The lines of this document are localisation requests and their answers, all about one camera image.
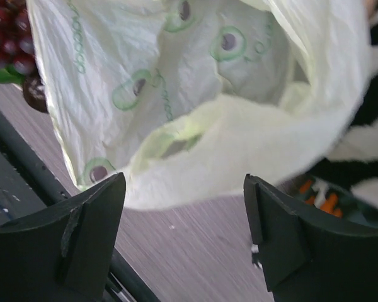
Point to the black white zebra garment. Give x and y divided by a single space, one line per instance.
353 163

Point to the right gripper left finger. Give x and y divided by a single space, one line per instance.
63 252

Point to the light green plastic bag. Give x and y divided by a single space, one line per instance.
187 97

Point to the red fake grape bunch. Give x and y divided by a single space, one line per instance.
17 53

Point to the dark purple fake mangosteen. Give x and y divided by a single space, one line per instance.
34 94

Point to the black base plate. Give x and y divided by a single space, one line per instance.
27 186

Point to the orange black patterned garment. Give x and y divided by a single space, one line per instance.
331 199

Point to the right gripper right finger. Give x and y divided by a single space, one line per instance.
307 254

